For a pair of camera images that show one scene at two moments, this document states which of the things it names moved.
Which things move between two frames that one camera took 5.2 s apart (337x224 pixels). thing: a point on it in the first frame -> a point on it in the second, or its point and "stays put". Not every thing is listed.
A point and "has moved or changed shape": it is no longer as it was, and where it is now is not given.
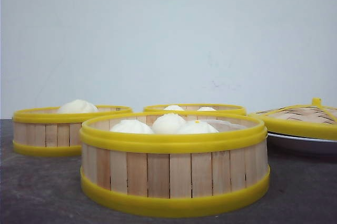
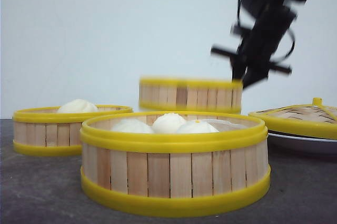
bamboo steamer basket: (194, 108) has moved or changed shape
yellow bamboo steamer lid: (314, 119) stays put
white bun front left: (131, 126) stays put
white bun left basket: (78, 106) stays put
